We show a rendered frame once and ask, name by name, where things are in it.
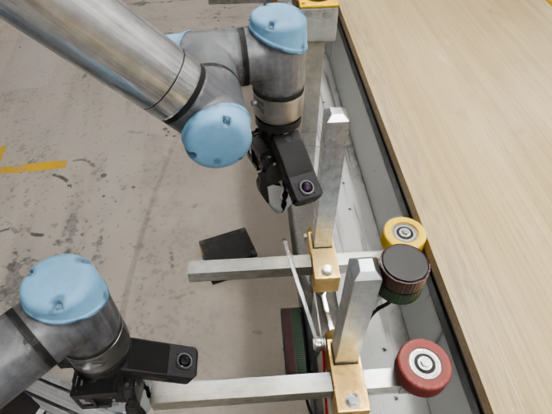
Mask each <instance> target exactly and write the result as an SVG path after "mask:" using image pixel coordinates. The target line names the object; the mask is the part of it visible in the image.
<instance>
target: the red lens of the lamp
mask: <svg viewBox="0 0 552 414"><path fill-rule="evenodd" d="M396 245H406V246H411V245H408V244H402V243H398V244H393V245H391V246H396ZM391 246H388V247H387V248H385V249H384V250H383V252H382V254H381V256H380V259H379V269H380V272H381V275H382V279H383V281H382V284H383V285H384V286H385V287H386V288H388V289H389V290H391V291H393V292H396V293H400V294H412V293H415V292H418V291H420V290H421V289H422V288H423V287H424V285H425V283H426V280H427V278H428V276H429V274H430V262H429V260H428V258H427V256H426V255H425V254H424V253H423V252H422V251H421V250H419V249H418V248H416V247H414V246H411V247H413V248H416V249H417V250H419V251H420V252H421V253H422V255H424V256H425V257H426V260H427V263H428V267H429V268H428V270H429V271H427V273H426V276H425V277H424V278H423V279H420V280H418V281H415V282H403V281H401V280H397V279H396V278H393V277H392V276H391V275H390V274H388V273H387V271H385V270H386V269H384V266H383V265H382V264H383V263H382V262H383V261H382V256H383V253H384V252H385V251H386V250H387V249H388V248H390V247H391Z"/></svg>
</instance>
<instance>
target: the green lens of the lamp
mask: <svg viewBox="0 0 552 414"><path fill-rule="evenodd" d="M422 289H423V288H422ZM422 289H421V290H420V291H418V292H415V293H412V294H400V293H396V292H393V291H391V290H389V289H388V288H386V287H385V286H384V285H383V284H382V283H381V286H380V290H379V295H380V296H381V297H383V299H385V300H386V301H388V302H390V303H393V304H396V305H407V304H410V303H413V302H414V301H415V300H416V299H417V298H418V297H419V296H420V294H421V291H422Z"/></svg>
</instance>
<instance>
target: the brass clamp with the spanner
mask: <svg viewBox="0 0 552 414"><path fill-rule="evenodd" d="M333 336H334V329H331V330H329V331H327V332H326V333H325V334H324V337H325V344H326V350H325V351H324V357H325V363H326V369H327V372H330V374H331V380H332V385H333V395H332V398H331V402H332V408H333V414H369V413H370V401H369V397H368V393H367V388H366V381H365V377H364V373H363V369H362V364H361V357H360V354H359V357H358V360H357V363H344V364H335V362H334V353H333V348H332V341H333ZM350 393H357V395H358V397H359V399H360V404H359V406H358V407H356V408H351V407H349V406H348V405H347V404H346V397H347V395H348V394H350Z"/></svg>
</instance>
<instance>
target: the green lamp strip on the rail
mask: <svg viewBox="0 0 552 414"><path fill-rule="evenodd" d="M299 310H300V309H292V324H293V333H294V341H295V348H296V357H297V372H298V374H299V375H300V374H307V369H306V356H305V349H304V342H303V335H302V327H301V314H300V311H299Z"/></svg>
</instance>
